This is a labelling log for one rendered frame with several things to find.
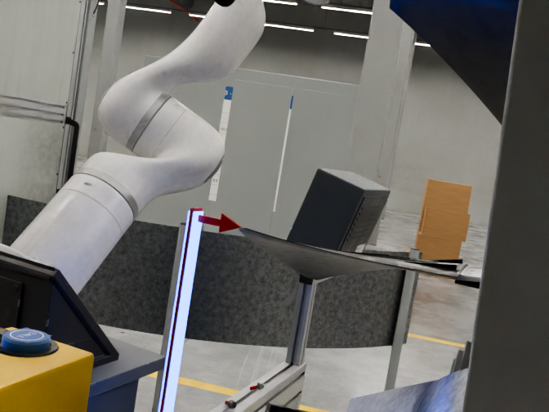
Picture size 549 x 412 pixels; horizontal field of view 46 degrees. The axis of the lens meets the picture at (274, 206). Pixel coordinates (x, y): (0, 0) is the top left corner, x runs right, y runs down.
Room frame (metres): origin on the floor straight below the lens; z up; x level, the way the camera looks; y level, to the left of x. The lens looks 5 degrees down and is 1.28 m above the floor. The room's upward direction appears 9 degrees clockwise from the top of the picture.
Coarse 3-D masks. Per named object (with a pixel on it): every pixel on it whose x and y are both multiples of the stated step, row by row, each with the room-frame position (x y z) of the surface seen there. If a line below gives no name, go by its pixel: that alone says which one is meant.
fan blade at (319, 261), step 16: (256, 240) 0.70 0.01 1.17; (272, 240) 0.66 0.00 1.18; (288, 256) 0.76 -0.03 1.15; (304, 256) 0.75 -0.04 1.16; (320, 256) 0.73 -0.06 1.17; (336, 256) 0.70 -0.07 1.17; (352, 256) 0.63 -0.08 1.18; (368, 256) 0.66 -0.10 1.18; (384, 256) 0.69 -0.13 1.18; (304, 272) 0.82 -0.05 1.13; (320, 272) 0.82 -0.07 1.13; (336, 272) 0.81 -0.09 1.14; (352, 272) 0.81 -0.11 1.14; (432, 272) 0.62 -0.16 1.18; (448, 272) 0.62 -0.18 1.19
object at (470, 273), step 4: (468, 268) 0.69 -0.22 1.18; (472, 268) 0.69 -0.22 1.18; (476, 268) 0.70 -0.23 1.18; (480, 268) 0.70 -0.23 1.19; (464, 272) 0.65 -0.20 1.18; (468, 272) 0.66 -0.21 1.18; (472, 272) 0.66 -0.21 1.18; (476, 272) 0.66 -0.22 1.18; (480, 272) 0.66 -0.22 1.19; (460, 276) 0.62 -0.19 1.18; (464, 276) 0.62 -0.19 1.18; (468, 276) 0.62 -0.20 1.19; (472, 276) 0.62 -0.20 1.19; (476, 276) 0.62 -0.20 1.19; (480, 276) 0.63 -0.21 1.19; (468, 280) 0.62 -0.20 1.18; (472, 280) 0.62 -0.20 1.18; (476, 280) 0.61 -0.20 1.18
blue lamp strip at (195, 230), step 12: (192, 228) 0.77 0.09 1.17; (192, 240) 0.77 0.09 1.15; (192, 252) 0.77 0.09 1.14; (192, 264) 0.78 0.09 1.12; (192, 276) 0.78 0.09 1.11; (180, 312) 0.77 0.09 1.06; (180, 324) 0.77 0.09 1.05; (180, 336) 0.78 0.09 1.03; (180, 348) 0.78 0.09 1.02; (180, 360) 0.78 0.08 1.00; (168, 384) 0.77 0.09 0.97; (168, 396) 0.77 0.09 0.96; (168, 408) 0.77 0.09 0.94
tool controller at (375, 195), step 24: (312, 192) 1.33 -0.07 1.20; (336, 192) 1.31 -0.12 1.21; (360, 192) 1.29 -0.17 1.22; (384, 192) 1.46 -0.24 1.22; (312, 216) 1.32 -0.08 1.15; (336, 216) 1.31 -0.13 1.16; (360, 216) 1.34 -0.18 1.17; (288, 240) 1.34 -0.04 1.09; (312, 240) 1.32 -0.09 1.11; (336, 240) 1.30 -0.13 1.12; (360, 240) 1.45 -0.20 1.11
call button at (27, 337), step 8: (24, 328) 0.57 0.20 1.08; (8, 336) 0.54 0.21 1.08; (16, 336) 0.54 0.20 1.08; (24, 336) 0.55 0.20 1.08; (32, 336) 0.55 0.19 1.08; (40, 336) 0.55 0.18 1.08; (48, 336) 0.56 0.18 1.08; (8, 344) 0.53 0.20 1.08; (16, 344) 0.53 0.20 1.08; (24, 344) 0.53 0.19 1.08; (32, 344) 0.54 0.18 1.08; (40, 344) 0.54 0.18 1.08; (48, 344) 0.55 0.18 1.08
